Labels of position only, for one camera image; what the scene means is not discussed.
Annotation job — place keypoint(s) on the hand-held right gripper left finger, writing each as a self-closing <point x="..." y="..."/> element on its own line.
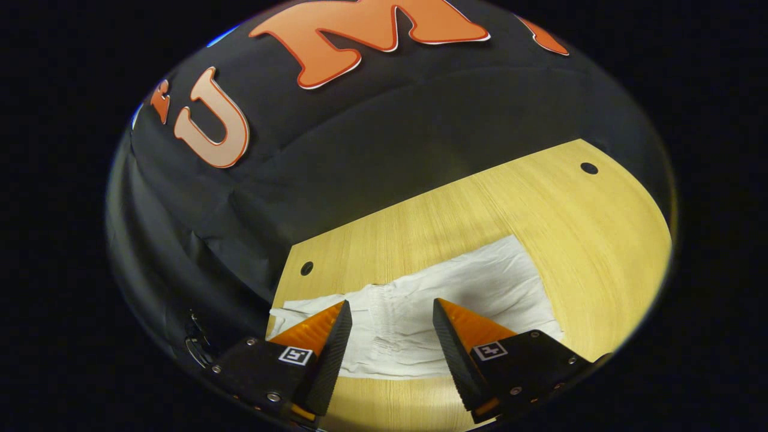
<point x="330" y="366"/>

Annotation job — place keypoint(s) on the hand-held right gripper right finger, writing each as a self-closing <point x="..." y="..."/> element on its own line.
<point x="456" y="360"/>

